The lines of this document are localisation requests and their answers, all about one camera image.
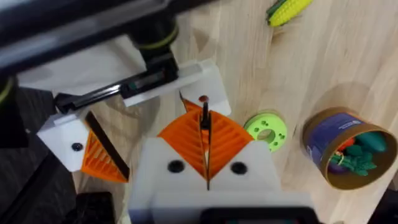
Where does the orange ribbed wedge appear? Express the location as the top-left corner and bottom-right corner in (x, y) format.
(178, 91), (203, 113)

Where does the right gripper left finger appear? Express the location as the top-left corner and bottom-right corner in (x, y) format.
(129, 101), (209, 200)

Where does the round tub with toys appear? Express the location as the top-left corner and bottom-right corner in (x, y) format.
(301, 106), (398, 191)

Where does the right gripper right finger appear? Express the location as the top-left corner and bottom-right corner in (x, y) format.
(207, 109), (283, 192)

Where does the green disc with holes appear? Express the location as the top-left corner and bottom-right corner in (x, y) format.
(243, 111), (289, 153)

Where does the finger of the left gripper with wedge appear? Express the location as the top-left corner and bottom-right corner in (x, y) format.
(36, 110), (131, 184)

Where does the yellow toy corn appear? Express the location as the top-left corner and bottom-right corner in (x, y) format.
(266, 0), (314, 28)

